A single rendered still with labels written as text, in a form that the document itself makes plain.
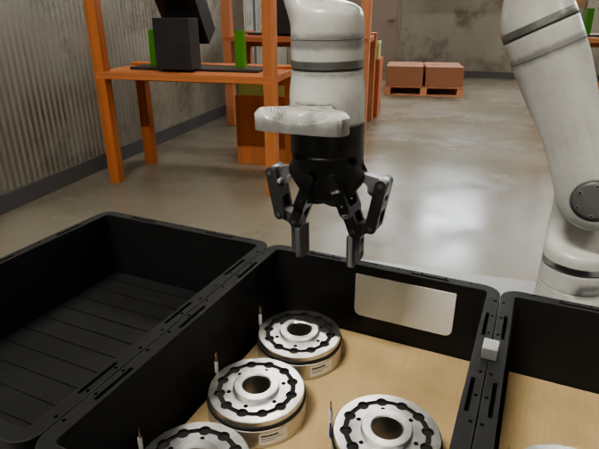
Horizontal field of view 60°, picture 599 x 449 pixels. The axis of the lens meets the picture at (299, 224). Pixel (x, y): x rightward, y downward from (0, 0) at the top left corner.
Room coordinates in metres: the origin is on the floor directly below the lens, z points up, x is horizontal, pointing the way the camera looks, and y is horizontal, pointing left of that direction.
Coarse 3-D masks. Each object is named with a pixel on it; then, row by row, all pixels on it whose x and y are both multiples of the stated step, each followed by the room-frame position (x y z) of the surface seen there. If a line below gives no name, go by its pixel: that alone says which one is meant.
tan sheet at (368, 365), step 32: (256, 352) 0.54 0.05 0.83; (352, 352) 0.54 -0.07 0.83; (384, 352) 0.54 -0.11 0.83; (416, 352) 0.54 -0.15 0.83; (320, 384) 0.48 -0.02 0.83; (352, 384) 0.48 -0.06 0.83; (384, 384) 0.48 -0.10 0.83; (416, 384) 0.48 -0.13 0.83; (448, 384) 0.48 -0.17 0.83; (192, 416) 0.42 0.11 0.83; (320, 416) 0.42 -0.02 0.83; (448, 416) 0.42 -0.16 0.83; (288, 448) 0.38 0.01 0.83; (320, 448) 0.38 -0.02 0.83; (448, 448) 0.38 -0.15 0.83
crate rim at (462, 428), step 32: (320, 256) 0.61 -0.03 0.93; (224, 288) 0.52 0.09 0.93; (480, 288) 0.52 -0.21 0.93; (192, 320) 0.46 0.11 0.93; (480, 320) 0.46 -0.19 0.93; (160, 352) 0.41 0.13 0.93; (480, 352) 0.40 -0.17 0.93; (480, 384) 0.36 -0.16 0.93; (64, 416) 0.32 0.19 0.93; (64, 448) 0.29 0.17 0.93
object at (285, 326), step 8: (288, 320) 0.55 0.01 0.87; (296, 320) 0.55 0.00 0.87; (304, 320) 0.55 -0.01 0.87; (280, 328) 0.53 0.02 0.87; (288, 328) 0.54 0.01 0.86; (312, 328) 0.53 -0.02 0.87; (288, 336) 0.52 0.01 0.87; (296, 336) 0.52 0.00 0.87; (304, 336) 0.52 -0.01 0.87; (312, 336) 0.52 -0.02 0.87
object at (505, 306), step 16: (512, 304) 0.49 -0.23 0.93; (544, 304) 0.49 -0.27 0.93; (560, 304) 0.49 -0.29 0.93; (576, 304) 0.49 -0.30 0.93; (496, 320) 0.46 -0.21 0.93; (496, 336) 0.43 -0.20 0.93; (496, 368) 0.38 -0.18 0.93; (496, 384) 0.36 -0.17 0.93; (480, 400) 0.34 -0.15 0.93; (496, 400) 0.34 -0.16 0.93; (480, 416) 0.32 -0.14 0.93; (496, 416) 0.32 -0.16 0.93; (480, 432) 0.30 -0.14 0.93; (480, 448) 0.29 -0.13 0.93
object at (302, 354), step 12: (288, 312) 0.58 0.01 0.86; (300, 312) 0.58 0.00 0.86; (312, 312) 0.58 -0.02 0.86; (264, 324) 0.55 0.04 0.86; (276, 324) 0.55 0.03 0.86; (324, 324) 0.55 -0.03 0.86; (336, 324) 0.55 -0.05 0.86; (264, 336) 0.52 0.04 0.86; (276, 336) 0.53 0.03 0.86; (324, 336) 0.52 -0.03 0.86; (336, 336) 0.52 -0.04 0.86; (264, 348) 0.50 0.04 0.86; (276, 348) 0.50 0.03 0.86; (288, 348) 0.50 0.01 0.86; (300, 348) 0.50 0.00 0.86; (312, 348) 0.50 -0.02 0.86; (324, 348) 0.50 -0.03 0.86; (288, 360) 0.48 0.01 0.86; (300, 360) 0.48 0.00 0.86; (312, 360) 0.49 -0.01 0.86
